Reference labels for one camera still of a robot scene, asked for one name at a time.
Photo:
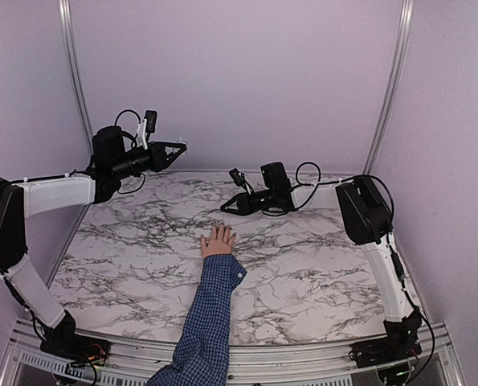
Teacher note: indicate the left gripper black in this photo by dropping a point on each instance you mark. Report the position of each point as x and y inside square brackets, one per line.
[158, 160]

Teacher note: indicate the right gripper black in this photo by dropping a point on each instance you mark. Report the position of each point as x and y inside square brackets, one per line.
[244, 206]

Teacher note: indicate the clear nail polish bottle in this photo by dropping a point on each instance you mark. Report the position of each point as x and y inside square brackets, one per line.
[182, 141]

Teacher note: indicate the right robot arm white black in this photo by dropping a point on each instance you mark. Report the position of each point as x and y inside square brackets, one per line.
[367, 211]

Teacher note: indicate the blue checked shirt forearm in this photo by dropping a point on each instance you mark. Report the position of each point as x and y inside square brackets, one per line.
[201, 356]

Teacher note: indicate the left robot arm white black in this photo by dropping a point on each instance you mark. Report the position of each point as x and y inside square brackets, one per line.
[110, 164]

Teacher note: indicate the person's bare hand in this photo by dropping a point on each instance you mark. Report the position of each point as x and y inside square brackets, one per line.
[220, 241]

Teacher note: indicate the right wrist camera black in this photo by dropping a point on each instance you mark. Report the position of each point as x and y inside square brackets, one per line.
[239, 180]

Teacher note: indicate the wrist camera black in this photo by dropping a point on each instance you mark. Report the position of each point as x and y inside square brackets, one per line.
[239, 180]
[146, 128]

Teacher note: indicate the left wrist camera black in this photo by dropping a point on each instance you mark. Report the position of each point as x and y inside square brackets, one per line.
[146, 128]

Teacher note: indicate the left aluminium corner post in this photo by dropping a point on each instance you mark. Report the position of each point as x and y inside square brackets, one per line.
[69, 42]

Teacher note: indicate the aluminium corner post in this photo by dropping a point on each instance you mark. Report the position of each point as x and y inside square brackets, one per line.
[69, 42]
[394, 78]

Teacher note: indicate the aluminium front frame rail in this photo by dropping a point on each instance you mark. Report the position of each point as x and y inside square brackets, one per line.
[133, 361]

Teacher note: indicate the right aluminium corner post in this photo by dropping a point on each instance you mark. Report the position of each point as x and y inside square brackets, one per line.
[394, 78]

